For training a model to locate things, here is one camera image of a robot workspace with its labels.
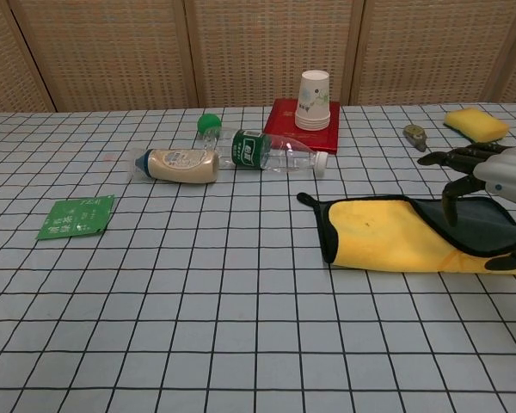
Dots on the dark grey yellow cloth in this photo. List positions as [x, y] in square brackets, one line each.
[382, 236]

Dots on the green tea packet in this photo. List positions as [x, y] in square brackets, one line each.
[75, 217]

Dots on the green ball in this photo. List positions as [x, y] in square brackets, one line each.
[208, 122]

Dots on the red flat box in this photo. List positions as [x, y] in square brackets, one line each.
[284, 131]

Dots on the woven wooden folding screen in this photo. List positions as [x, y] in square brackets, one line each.
[112, 51]

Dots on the white floral paper cup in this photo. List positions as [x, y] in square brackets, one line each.
[312, 120]
[312, 124]
[313, 92]

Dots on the yellow sponge with green pad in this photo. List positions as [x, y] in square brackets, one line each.
[475, 122]

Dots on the clear green-label water bottle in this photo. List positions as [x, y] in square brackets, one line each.
[245, 148]

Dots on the beige bottle with blue cap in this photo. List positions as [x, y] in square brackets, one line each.
[185, 165]

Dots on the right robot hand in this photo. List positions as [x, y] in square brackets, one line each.
[507, 172]

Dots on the blue checked tablecloth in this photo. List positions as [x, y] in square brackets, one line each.
[198, 301]

